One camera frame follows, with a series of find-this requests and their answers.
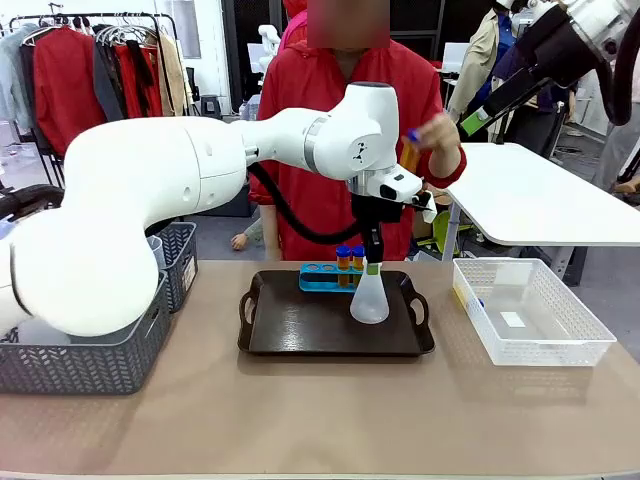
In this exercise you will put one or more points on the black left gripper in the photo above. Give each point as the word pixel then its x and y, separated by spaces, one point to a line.
pixel 372 212

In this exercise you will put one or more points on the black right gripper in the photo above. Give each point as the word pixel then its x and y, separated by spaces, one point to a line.
pixel 560 55

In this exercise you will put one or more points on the orange liquid tube blue cap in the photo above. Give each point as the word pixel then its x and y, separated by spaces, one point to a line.
pixel 481 302
pixel 358 262
pixel 343 265
pixel 410 157

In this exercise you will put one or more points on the translucent conical flask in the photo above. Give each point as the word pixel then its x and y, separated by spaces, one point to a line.
pixel 369 305

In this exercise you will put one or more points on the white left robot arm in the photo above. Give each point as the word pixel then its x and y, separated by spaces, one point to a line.
pixel 125 200

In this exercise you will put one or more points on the person's left forearm red sleeve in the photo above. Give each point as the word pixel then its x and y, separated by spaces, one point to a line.
pixel 450 165

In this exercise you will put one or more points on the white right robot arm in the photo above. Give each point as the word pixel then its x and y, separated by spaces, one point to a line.
pixel 595 20

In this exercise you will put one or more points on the person's bare right forearm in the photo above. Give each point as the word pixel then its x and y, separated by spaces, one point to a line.
pixel 270 235

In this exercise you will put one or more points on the person's left hand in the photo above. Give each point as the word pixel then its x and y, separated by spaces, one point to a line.
pixel 442 137

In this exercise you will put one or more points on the person in beige coat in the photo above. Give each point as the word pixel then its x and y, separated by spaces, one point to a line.
pixel 475 60

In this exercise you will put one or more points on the blue test tube rack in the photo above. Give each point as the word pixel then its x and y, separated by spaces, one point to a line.
pixel 312 285

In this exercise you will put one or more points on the green office chair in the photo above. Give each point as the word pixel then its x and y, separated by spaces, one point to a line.
pixel 445 230

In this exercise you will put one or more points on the dark brown plastic tray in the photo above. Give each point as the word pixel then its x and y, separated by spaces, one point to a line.
pixel 310 325

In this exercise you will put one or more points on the white standing table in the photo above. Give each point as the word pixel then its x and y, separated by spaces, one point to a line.
pixel 525 200

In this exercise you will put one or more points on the person in grey trousers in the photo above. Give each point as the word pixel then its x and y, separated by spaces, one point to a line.
pixel 620 150

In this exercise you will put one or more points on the white paper label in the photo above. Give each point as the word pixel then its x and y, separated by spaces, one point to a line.
pixel 512 320

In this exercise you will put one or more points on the person in red jacket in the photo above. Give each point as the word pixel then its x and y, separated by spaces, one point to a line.
pixel 310 100

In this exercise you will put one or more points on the small grey woven basket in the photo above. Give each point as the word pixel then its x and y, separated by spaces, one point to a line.
pixel 180 260

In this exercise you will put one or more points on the white perforated plastic basket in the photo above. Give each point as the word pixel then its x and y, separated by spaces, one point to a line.
pixel 550 345

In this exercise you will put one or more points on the black stool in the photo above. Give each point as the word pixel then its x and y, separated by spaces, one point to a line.
pixel 211 106

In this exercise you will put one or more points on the clear plastic beaker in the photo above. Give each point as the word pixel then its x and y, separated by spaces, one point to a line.
pixel 156 250

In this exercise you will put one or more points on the person in pink jacket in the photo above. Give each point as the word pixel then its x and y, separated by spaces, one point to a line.
pixel 292 30

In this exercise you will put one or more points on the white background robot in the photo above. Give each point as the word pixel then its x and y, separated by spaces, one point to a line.
pixel 269 40

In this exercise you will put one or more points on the beige hanging coat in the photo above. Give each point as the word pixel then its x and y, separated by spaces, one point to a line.
pixel 172 75

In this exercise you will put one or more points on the red hanging dress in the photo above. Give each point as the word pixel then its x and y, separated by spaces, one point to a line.
pixel 132 85

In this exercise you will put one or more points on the dark grey hanging garment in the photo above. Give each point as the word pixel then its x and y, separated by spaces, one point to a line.
pixel 107 90

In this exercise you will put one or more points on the large grey woven basket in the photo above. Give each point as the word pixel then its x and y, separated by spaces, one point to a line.
pixel 75 367

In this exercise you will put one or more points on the black metal clothes rack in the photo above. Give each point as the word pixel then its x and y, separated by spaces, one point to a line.
pixel 125 16

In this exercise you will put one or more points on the white translucent container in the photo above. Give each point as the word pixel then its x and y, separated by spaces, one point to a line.
pixel 35 335

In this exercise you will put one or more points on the red hanging coat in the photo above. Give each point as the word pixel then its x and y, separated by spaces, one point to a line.
pixel 65 85

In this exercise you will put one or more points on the light grey hanging garment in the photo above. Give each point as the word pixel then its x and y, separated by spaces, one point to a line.
pixel 12 75

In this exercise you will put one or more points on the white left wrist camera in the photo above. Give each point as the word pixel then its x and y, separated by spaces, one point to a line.
pixel 429 212

